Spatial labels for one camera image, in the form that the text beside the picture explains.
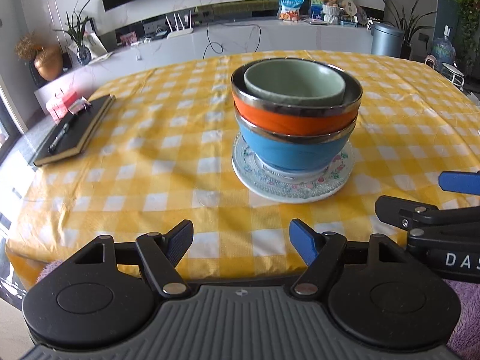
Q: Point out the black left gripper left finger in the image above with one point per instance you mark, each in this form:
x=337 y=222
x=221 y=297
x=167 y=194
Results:
x=159 y=255

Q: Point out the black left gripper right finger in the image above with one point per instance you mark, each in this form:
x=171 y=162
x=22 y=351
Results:
x=321 y=252

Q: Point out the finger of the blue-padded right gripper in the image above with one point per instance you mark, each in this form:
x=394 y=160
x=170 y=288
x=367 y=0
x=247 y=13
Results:
x=460 y=182

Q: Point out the white painted ceramic plate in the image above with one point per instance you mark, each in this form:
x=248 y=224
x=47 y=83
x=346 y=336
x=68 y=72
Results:
x=296 y=191

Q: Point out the blue steel-lined bowl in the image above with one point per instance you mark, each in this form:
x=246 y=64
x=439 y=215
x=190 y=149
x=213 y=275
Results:
x=294 y=153

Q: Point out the orange steel-lined bowl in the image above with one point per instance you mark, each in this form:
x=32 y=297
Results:
x=304 y=121

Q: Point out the green ceramic bowl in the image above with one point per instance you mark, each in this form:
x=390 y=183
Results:
x=295 y=82

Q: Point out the small white floral plate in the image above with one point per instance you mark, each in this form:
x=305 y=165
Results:
x=292 y=177

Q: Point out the yellow checkered tablecloth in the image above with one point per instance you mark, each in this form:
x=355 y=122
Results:
x=163 y=154

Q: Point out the blue water bottle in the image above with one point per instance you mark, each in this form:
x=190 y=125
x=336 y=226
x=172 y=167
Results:
x=443 y=50

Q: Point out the black notebook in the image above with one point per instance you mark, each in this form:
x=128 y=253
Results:
x=78 y=136

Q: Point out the black pen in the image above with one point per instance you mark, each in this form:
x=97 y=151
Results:
x=53 y=146

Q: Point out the grey metal bin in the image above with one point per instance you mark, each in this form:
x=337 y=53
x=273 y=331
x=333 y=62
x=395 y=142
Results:
x=387 y=40

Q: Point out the pink binder clip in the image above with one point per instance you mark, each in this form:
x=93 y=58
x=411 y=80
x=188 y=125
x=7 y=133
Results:
x=79 y=106

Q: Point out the potted green plant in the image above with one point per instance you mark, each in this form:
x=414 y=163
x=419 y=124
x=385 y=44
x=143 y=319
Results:
x=409 y=24

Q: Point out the pink box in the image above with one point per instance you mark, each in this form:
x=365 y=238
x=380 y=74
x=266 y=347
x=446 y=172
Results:
x=59 y=104

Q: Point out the white tv cabinet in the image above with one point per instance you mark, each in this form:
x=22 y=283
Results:
x=235 y=38

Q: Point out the teddy bear toy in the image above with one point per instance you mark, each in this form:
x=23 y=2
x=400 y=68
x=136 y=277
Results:
x=331 y=11

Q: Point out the golden vase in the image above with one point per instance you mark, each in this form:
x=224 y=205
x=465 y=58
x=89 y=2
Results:
x=49 y=63

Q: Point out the white wifi router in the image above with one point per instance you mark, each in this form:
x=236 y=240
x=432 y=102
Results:
x=179 y=25

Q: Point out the glass vase with plant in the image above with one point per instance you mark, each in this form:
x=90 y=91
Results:
x=76 y=25

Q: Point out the blue snack bag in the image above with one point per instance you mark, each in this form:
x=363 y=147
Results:
x=289 y=10

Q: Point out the white wire stool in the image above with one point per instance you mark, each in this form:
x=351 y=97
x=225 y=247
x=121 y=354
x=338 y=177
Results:
x=455 y=76

